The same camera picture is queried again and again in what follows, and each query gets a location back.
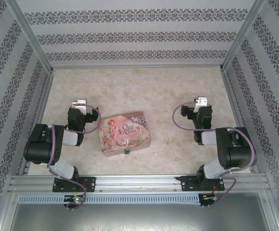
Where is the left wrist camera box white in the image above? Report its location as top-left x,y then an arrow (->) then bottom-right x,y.
71,98 -> 88,115

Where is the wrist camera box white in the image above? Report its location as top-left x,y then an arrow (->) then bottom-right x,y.
71,98 -> 88,115
194,96 -> 209,114

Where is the grey slotted cable duct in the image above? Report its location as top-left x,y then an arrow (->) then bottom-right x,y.
17,194 -> 200,205

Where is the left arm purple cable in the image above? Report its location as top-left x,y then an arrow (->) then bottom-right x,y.
46,104 -> 102,211

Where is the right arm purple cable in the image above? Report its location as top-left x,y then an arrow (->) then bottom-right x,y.
172,101 -> 255,207

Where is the grey metal sheet panel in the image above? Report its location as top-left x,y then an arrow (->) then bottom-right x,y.
9,203 -> 270,231

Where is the right circuit board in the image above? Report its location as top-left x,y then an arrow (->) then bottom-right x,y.
200,193 -> 217,202

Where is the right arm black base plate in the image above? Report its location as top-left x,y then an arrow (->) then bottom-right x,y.
175,175 -> 226,193

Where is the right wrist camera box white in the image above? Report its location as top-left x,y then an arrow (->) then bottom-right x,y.
194,96 -> 209,114

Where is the aluminium frame post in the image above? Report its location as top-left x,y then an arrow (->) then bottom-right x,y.
5,0 -> 54,74
220,0 -> 267,72

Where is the aluminium side rail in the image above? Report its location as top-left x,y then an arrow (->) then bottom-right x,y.
220,69 -> 260,174
17,72 -> 55,176

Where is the pink illustrated tin box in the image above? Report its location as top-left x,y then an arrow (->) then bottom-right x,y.
97,111 -> 152,158

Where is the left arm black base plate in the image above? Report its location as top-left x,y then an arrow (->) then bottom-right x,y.
52,177 -> 97,193

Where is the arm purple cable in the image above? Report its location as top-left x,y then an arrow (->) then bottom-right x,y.
46,104 -> 102,211
172,101 -> 255,207

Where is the aluminium mounting rail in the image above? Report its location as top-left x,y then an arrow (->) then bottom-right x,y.
8,174 -> 271,194

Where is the left circuit board green light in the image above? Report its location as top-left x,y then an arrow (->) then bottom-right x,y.
63,195 -> 86,203

